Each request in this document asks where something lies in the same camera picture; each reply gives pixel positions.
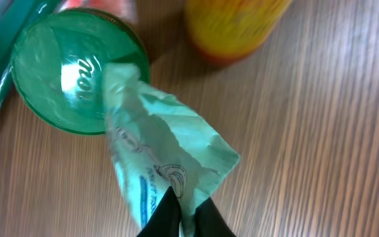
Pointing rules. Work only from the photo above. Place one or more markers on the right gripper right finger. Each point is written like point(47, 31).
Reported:
point(209, 222)

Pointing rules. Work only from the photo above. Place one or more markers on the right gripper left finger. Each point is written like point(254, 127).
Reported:
point(165, 222)

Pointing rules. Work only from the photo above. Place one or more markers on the teal wet wipes pack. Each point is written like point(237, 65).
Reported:
point(158, 143)

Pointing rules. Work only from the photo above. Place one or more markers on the green cap white jar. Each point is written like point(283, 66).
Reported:
point(57, 66)

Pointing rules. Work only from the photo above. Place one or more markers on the red yellow sauce bottle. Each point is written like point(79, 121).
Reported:
point(225, 31)

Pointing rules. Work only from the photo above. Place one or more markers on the small red white snack packet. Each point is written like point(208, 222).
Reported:
point(124, 9)

